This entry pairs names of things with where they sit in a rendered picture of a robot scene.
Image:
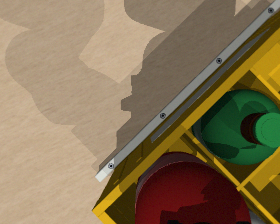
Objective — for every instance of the red bottle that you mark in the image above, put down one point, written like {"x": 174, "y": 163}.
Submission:
{"x": 180, "y": 186}

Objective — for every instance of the yellow crate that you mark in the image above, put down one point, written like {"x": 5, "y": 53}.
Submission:
{"x": 255, "y": 65}

